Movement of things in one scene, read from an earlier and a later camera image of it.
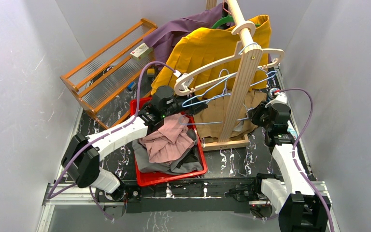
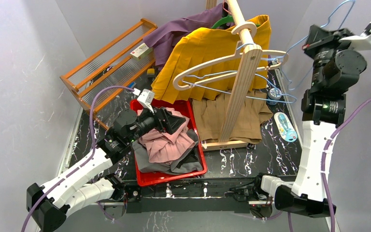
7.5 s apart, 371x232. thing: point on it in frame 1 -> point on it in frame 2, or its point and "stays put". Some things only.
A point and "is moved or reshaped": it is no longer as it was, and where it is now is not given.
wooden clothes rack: [250, 59] stays put
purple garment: [164, 37] stays put
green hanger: [229, 19] stays put
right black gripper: [253, 113] -> [318, 38]
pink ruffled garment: [170, 141] stays put
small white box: [141, 52] stays put
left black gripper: [185, 104] -> [159, 118]
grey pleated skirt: [188, 161] stays put
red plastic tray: [143, 179] stays put
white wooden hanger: [178, 86] is moved or reshaped
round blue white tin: [271, 93] stays put
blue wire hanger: [248, 109] -> [343, 22]
